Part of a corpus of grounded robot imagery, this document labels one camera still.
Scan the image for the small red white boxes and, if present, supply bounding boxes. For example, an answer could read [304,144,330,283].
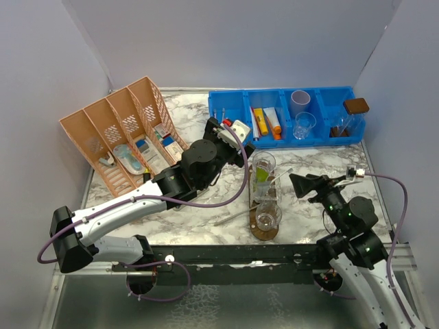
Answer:
[154,123,183,162]

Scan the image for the blue bin with toothbrushes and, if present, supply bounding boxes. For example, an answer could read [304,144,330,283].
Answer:
[208,90,252,146]

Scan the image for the yellow toothpaste tube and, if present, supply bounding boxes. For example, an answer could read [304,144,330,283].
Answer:
[253,108,268,136]

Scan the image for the brown wooden tray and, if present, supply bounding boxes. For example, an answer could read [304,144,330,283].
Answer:
[248,165,278,241]

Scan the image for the lilac plastic cup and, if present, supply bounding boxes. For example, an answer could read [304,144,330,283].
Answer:
[290,90,311,113]

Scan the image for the peach desk organizer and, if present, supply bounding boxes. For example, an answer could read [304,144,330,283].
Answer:
[60,77,189,197]

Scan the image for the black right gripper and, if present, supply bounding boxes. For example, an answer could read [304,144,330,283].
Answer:
[290,172,349,234]

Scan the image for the orange toothpaste tube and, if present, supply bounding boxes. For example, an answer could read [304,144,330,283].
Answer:
[264,115,281,141]

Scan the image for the white tube black cap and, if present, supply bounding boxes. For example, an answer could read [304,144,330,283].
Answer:
[253,181,270,202]

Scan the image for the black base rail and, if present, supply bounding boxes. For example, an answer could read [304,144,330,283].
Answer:
[112,244,331,286]

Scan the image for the blue white box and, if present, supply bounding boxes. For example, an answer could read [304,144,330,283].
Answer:
[135,138,158,162]

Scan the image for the light blue razor package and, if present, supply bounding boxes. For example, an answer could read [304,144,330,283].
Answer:
[113,144,145,175]

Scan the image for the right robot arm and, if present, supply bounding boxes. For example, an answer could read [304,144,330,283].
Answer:
[289,167,424,328]

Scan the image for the blue bin with jar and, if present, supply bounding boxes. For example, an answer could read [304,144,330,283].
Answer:
[313,86,366,146]

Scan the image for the clear jar brown lid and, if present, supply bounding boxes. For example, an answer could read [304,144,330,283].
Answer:
[332,98,370,135]

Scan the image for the blue bin with toothpastes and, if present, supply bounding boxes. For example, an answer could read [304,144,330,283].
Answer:
[244,89,289,149]

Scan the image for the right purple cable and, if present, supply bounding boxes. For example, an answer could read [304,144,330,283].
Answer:
[313,171,426,329]

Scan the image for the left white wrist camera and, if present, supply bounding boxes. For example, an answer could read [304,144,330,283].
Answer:
[217,120,251,149]

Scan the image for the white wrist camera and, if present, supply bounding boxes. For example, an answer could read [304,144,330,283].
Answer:
[335,166,366,187]
[217,120,251,149]

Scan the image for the clear front cup on tray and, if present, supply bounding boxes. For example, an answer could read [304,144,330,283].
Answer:
[256,202,282,232]

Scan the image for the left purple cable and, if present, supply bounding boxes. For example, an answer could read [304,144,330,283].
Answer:
[36,125,250,302]

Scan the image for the clear cup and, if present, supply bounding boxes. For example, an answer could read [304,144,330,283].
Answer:
[252,151,276,183]
[293,112,316,140]
[256,202,282,232]

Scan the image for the white toothbrush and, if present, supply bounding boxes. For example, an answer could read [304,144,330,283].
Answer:
[270,168,294,185]

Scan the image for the white tube orange cap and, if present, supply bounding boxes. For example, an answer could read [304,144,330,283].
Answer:
[263,107,282,134]

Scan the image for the small white clip tool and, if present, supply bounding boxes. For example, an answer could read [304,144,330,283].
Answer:
[99,151,116,168]

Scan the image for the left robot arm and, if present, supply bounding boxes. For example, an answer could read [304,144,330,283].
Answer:
[48,117,255,273]

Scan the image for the lime green toothpaste tube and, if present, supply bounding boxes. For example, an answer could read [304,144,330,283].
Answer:
[256,167,270,182]

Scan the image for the clear textured glass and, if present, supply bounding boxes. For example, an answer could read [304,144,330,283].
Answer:
[249,173,281,206]

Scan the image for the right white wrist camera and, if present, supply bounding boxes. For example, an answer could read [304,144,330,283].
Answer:
[335,166,366,187]

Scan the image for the purple cable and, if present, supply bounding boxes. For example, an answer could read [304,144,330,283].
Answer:
[313,171,426,329]
[36,125,250,302]

